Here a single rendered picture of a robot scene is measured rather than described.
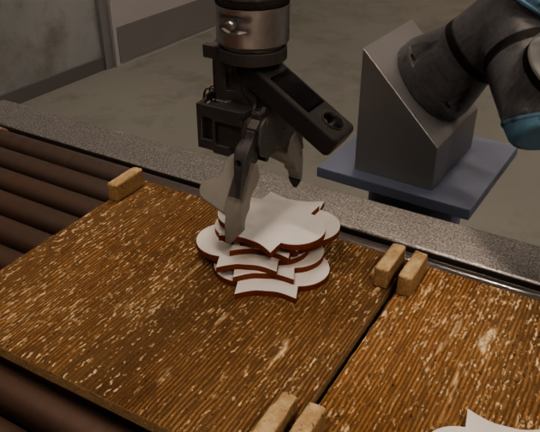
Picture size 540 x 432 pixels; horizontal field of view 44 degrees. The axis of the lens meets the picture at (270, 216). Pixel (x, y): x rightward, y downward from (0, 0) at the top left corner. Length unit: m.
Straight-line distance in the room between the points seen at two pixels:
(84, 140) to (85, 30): 3.06
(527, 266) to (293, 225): 0.30
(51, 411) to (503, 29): 0.76
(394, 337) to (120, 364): 0.28
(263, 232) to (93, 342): 0.22
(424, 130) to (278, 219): 0.37
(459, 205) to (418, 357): 0.44
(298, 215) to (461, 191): 0.40
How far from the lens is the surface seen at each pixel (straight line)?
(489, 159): 1.25
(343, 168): 1.16
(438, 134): 1.11
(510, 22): 1.04
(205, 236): 0.81
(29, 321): 0.76
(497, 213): 2.85
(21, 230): 0.95
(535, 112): 0.96
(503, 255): 0.90
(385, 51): 1.12
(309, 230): 0.77
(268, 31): 0.68
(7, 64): 3.90
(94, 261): 0.83
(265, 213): 0.80
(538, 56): 0.96
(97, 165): 1.09
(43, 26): 4.02
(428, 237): 0.91
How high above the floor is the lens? 1.40
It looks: 32 degrees down
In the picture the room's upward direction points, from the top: straight up
